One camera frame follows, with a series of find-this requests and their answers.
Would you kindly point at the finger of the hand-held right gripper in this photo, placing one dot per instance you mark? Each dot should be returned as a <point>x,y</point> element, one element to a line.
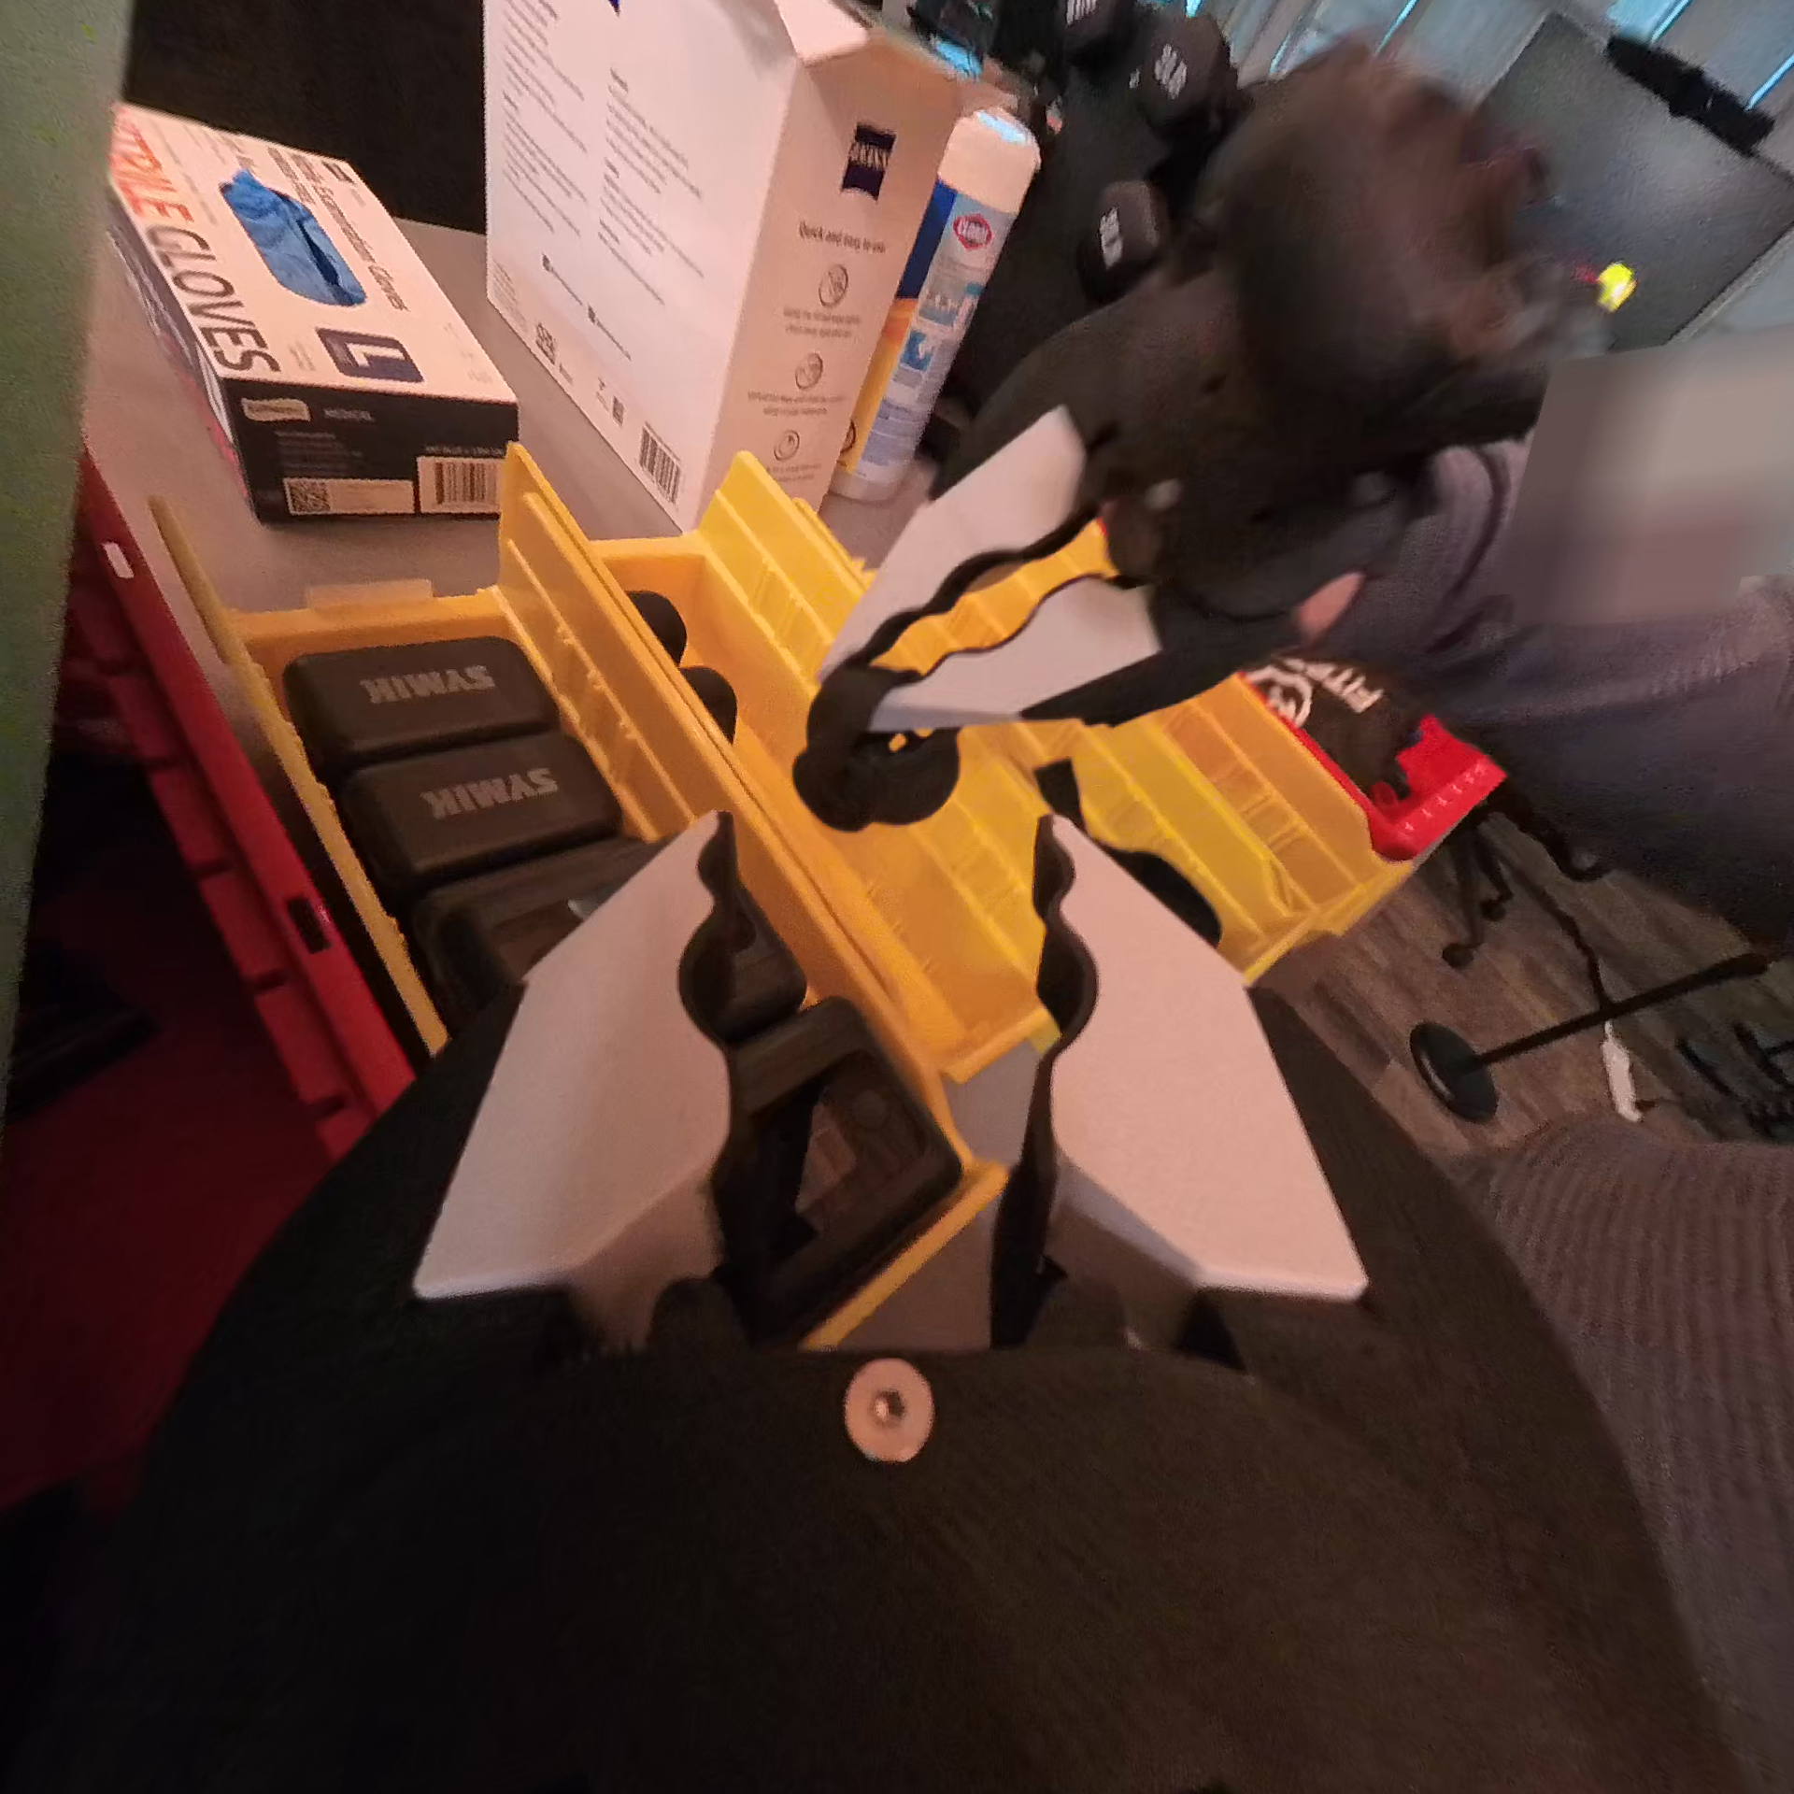
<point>1037,666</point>
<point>982,505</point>

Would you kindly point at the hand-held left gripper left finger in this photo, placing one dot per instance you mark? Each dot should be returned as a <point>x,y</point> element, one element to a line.
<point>589,1095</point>

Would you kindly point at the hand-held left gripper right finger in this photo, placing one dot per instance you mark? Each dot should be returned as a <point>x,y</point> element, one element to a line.
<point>1192,1121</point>

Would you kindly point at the yellow plastic bin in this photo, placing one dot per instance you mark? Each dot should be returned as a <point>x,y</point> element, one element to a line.
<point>1261,814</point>
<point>898,953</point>
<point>280,785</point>

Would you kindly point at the person's right forearm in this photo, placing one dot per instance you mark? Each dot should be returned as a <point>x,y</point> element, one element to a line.
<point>1612,729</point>

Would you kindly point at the cleaning wipes canister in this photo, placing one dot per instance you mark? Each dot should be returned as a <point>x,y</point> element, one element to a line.
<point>939,307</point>

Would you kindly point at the black rectangular case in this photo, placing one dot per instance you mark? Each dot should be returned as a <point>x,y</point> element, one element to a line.
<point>485,814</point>
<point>519,896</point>
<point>421,701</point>

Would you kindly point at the black printed bag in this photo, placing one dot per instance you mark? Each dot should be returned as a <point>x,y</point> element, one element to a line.
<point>1331,729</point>

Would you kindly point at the black rounded pouch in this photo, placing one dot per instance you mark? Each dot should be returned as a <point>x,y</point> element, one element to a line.
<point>657,624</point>
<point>710,701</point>

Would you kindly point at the black floor stand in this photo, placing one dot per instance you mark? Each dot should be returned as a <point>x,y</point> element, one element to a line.
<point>1543,1036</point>

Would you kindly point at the small red bin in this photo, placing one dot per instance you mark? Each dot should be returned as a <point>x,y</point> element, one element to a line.
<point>1443,785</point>

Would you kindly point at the white cardboard box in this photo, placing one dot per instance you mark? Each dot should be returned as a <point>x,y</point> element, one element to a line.
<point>659,212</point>

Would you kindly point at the red plastic crate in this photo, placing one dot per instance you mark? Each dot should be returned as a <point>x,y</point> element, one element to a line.
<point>211,870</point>

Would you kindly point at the person's leg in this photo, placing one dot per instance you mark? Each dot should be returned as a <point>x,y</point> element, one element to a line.
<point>1683,1332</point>

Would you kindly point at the disposable glove box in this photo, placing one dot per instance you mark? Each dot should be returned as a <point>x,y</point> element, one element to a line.
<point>308,294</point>

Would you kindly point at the black desk partition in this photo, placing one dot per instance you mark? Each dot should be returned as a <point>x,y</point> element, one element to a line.
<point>308,97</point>

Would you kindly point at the green flexible tub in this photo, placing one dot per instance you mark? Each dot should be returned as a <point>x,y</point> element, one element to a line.
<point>43,490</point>

